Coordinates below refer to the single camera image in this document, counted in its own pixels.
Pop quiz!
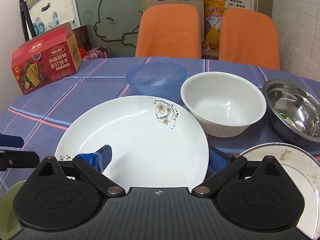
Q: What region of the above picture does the white ceramic bowl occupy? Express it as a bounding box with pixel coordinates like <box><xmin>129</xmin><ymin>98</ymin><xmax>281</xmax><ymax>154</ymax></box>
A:
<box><xmin>181</xmin><ymin>72</ymin><xmax>267</xmax><ymax>138</ymax></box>

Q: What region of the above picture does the white floral plate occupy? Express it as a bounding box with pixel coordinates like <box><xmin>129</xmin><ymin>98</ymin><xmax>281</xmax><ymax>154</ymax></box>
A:
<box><xmin>55</xmin><ymin>96</ymin><xmax>209</xmax><ymax>190</ymax></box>

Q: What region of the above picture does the stainless steel bowl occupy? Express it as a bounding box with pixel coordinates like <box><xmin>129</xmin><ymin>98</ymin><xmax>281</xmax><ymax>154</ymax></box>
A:
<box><xmin>262</xmin><ymin>79</ymin><xmax>319</xmax><ymax>146</ymax></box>

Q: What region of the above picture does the blue translucent plastic bowl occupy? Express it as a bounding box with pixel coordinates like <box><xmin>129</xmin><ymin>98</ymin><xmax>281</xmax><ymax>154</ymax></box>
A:
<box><xmin>126</xmin><ymin>62</ymin><xmax>188</xmax><ymax>101</ymax></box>

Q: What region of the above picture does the blue plaid tablecloth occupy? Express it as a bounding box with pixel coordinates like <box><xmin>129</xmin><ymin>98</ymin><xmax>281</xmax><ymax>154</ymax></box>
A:
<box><xmin>0</xmin><ymin>56</ymin><xmax>320</xmax><ymax>196</ymax></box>

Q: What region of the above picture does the green plate edge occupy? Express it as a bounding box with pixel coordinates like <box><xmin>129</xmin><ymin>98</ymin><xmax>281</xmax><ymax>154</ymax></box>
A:
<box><xmin>0</xmin><ymin>180</ymin><xmax>25</xmax><ymax>240</ymax></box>

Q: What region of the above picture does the dirty white rimmed plate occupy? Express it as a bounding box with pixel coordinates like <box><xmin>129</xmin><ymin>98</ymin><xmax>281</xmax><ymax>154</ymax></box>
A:
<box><xmin>241</xmin><ymin>142</ymin><xmax>320</xmax><ymax>239</ymax></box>

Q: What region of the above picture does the red cracker box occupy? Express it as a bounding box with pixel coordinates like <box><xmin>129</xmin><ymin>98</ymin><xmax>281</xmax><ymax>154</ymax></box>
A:
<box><xmin>11</xmin><ymin>22</ymin><xmax>82</xmax><ymax>95</ymax></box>

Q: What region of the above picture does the pink patterned bag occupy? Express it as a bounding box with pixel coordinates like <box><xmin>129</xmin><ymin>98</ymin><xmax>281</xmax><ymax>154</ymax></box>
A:
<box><xmin>82</xmin><ymin>47</ymin><xmax>109</xmax><ymax>60</ymax></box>

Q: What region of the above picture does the right orange chair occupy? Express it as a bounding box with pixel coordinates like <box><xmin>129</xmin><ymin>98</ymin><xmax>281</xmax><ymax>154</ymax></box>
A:
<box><xmin>219</xmin><ymin>8</ymin><xmax>280</xmax><ymax>70</ymax></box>

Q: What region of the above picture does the orange chair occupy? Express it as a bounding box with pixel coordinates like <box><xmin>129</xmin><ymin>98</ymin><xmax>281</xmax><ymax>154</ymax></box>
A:
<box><xmin>219</xmin><ymin>8</ymin><xmax>280</xmax><ymax>70</ymax></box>
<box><xmin>135</xmin><ymin>4</ymin><xmax>201</xmax><ymax>59</ymax></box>

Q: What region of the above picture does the left orange chair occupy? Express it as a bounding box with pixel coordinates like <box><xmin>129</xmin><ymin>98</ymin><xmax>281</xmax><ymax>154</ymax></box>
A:
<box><xmin>135</xmin><ymin>4</ymin><xmax>201</xmax><ymax>59</ymax></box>

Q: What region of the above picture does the yellow snack bag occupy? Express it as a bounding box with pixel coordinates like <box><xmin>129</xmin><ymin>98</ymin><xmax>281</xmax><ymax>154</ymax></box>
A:
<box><xmin>204</xmin><ymin>0</ymin><xmax>227</xmax><ymax>49</ymax></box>

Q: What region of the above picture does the brown cardboard box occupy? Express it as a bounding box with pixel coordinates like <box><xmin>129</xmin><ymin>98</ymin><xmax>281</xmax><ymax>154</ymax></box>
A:
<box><xmin>142</xmin><ymin>0</ymin><xmax>204</xmax><ymax>42</ymax></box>

